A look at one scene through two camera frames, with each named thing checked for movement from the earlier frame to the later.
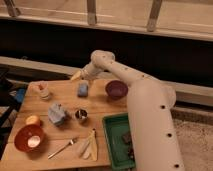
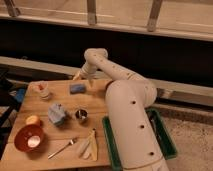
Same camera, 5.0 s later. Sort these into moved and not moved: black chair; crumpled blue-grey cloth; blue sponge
Moved: blue sponge
Not moved: black chair; crumpled blue-grey cloth
